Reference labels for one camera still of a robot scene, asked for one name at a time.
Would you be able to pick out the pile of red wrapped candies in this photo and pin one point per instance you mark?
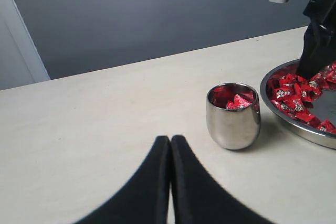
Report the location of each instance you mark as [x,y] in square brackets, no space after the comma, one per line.
[294,95]

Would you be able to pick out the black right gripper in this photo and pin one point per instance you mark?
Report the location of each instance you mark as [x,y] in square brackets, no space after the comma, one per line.
[319,38]

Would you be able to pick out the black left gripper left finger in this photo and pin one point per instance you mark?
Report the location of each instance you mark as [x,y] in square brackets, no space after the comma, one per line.
[144,198]

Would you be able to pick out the red candies inside cup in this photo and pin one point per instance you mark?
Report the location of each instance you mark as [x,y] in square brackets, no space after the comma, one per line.
[230,99]

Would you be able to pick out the stainless steel cup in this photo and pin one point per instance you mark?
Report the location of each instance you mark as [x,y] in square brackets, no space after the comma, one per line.
[233,129]

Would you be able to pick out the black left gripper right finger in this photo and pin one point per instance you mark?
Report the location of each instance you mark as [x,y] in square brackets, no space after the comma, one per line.
[197,197]

